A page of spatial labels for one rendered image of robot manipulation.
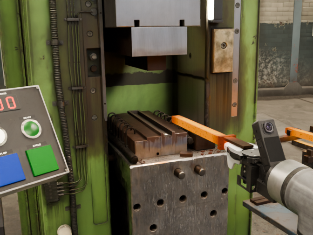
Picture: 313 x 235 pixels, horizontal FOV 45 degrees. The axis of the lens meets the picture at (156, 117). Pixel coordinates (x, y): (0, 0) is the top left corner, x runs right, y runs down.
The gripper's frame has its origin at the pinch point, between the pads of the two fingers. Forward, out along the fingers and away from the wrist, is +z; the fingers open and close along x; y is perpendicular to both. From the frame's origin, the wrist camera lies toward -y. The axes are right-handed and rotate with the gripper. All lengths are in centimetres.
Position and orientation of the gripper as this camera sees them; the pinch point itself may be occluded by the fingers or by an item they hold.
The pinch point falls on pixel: (231, 142)
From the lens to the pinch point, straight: 96.2
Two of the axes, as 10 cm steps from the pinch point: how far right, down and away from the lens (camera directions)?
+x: 9.3, -0.8, 3.5
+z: -3.6, -2.2, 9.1
